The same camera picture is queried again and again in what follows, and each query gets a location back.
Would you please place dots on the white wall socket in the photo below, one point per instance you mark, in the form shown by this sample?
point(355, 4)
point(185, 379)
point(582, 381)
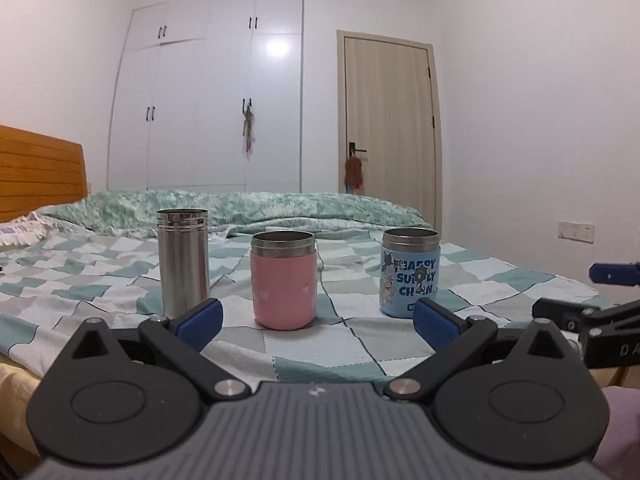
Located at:
point(576, 232)

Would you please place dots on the yellow mattress cover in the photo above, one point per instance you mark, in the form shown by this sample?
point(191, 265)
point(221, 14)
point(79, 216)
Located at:
point(17, 400)

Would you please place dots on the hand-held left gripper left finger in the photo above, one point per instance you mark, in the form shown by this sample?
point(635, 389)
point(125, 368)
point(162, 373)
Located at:
point(202, 321)

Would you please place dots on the white wardrobe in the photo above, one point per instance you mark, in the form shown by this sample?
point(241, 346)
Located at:
point(200, 100)

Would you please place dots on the wooden door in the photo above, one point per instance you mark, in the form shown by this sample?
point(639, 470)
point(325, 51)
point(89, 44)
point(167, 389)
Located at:
point(390, 125)

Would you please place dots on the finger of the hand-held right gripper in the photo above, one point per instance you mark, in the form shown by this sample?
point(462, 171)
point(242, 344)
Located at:
point(611, 274)
point(562, 310)

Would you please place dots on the blue cartoon print cup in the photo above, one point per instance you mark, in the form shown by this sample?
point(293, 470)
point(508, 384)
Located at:
point(409, 277)

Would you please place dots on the hanging tassel ornament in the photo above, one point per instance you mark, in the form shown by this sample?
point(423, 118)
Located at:
point(248, 130)

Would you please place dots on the checked green bed sheet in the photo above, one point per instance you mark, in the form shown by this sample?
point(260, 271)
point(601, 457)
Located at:
point(100, 285)

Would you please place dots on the person's pink clothing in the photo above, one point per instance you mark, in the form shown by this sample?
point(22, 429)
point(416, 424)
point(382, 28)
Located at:
point(620, 435)

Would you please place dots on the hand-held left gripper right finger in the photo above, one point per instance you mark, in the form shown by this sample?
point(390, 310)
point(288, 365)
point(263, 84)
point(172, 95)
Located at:
point(434, 324)

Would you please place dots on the pink cup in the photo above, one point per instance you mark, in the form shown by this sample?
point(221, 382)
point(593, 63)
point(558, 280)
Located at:
point(284, 287)

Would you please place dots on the wooden headboard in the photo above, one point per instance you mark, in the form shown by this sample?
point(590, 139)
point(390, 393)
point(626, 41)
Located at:
point(37, 175)

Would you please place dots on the white blue patterned pillow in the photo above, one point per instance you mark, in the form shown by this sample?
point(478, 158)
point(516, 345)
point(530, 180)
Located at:
point(22, 230)

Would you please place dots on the tall stainless steel cup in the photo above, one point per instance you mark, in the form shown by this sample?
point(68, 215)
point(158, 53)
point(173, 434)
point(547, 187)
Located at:
point(183, 265)

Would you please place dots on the green patterned quilt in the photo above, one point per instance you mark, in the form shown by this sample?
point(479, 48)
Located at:
point(280, 207)

